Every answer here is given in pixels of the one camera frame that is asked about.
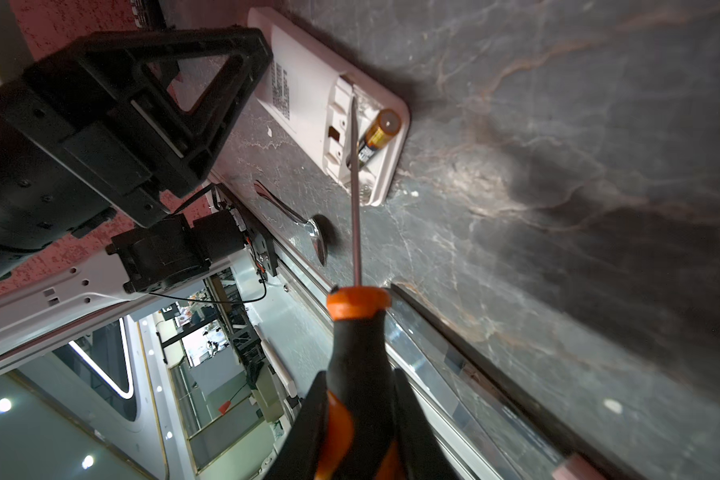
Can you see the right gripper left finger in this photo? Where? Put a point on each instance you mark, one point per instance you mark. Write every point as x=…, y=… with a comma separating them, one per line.
x=299, y=456

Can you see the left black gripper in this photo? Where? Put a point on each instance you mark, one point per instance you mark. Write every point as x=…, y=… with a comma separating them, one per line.
x=90, y=131

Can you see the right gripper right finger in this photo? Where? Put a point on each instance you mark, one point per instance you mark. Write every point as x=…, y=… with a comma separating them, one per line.
x=420, y=454

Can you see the orange black screwdriver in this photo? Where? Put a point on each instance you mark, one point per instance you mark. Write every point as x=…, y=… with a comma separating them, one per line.
x=360, y=438

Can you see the white air conditioner remote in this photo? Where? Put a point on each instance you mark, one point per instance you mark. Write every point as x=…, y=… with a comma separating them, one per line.
x=307, y=90

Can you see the black yellow AA battery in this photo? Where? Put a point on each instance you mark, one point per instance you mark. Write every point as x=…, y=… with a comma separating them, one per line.
x=382, y=130

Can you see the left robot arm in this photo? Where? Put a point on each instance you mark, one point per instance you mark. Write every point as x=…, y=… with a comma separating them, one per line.
x=135, y=263

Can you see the black calculator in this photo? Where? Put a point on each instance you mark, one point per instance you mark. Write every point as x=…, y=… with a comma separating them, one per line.
x=148, y=15

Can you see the metal spoon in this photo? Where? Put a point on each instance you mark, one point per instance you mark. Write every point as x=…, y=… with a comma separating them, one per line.
x=310, y=225

